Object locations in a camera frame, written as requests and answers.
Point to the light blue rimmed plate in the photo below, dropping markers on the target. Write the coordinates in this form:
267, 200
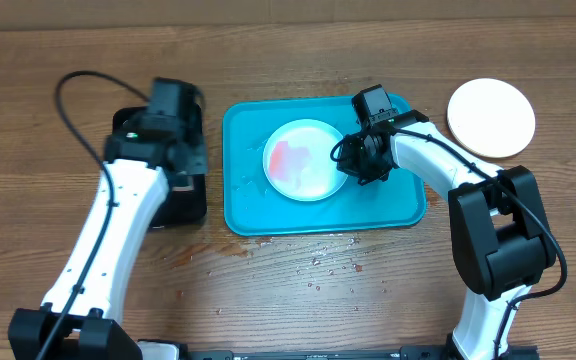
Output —
297, 160

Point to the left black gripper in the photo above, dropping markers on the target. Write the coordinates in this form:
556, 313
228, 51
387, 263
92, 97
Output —
198, 146

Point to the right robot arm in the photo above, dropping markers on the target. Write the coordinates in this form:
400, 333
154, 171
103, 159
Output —
502, 245

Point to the teal plastic serving tray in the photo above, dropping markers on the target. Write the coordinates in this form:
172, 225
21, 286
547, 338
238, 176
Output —
253, 207

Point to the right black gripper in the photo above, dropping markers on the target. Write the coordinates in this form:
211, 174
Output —
354, 165

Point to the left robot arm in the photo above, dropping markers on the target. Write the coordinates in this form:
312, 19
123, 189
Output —
152, 174

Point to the black plastic tray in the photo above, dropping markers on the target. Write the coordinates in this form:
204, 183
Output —
185, 204

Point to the white plate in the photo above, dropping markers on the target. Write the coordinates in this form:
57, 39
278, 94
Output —
491, 118

